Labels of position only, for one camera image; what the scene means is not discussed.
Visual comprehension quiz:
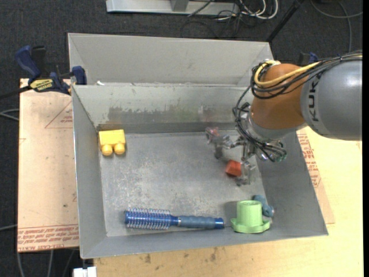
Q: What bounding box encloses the small blue-grey lump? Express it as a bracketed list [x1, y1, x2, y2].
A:
[253, 194, 275, 218]

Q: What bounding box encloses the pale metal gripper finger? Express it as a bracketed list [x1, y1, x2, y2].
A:
[205, 126, 233, 159]
[235, 160, 257, 186]

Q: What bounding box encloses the light green flanged cup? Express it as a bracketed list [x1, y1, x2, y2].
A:
[230, 200, 272, 234]

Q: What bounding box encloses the blue round hairbrush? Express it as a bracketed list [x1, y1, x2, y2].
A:
[124, 207, 225, 231]

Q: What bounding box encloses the brown cardboard board, red print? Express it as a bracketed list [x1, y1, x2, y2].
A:
[17, 78, 336, 253]

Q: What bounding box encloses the small red block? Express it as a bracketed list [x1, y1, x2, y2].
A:
[225, 159, 242, 177]

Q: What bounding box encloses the yellow toy building block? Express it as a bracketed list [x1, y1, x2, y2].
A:
[98, 129, 127, 157]

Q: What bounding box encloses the grey metal bin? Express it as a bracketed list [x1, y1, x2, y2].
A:
[67, 32, 329, 260]

